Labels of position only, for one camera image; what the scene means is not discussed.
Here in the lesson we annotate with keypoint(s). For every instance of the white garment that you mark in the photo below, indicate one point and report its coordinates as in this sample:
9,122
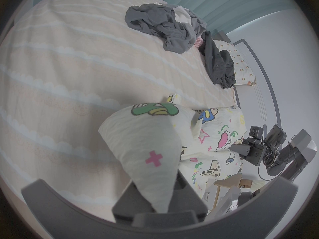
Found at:
182,14

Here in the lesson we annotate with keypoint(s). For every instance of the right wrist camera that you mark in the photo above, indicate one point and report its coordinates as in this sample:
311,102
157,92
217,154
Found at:
255,132

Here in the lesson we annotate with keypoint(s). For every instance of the grey bedside table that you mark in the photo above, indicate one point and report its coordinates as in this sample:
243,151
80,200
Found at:
219,35

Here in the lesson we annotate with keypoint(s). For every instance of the pink garment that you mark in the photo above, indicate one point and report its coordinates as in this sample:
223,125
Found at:
198,42

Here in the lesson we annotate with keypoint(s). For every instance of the black shirt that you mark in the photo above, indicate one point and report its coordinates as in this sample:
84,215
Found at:
214,58

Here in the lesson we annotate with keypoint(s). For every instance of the white printed pyjama top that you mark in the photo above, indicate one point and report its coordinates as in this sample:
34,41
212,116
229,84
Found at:
149,138

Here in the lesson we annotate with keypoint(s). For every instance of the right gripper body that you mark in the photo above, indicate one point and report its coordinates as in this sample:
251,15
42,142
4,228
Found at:
256,153

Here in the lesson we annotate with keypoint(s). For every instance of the white printed pillow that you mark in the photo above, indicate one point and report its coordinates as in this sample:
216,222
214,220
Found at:
241,61

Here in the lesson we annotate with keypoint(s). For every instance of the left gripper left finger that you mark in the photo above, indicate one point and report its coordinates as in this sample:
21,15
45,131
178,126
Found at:
129,205

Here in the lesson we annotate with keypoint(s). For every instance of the light grey garment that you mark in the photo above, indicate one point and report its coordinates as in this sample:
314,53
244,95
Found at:
198,25

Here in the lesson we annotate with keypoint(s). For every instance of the dark grey garment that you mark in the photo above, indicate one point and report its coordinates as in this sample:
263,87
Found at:
154,19

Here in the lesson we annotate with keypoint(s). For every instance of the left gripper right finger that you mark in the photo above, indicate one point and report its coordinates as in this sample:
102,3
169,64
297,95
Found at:
187,198

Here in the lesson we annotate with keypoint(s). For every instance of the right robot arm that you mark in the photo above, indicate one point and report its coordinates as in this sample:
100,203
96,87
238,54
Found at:
299,148

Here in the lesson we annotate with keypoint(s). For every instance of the bed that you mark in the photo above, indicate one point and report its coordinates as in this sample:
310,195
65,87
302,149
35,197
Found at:
74,71

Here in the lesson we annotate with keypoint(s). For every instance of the blue-green curtain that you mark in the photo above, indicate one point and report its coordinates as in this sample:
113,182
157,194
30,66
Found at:
224,4

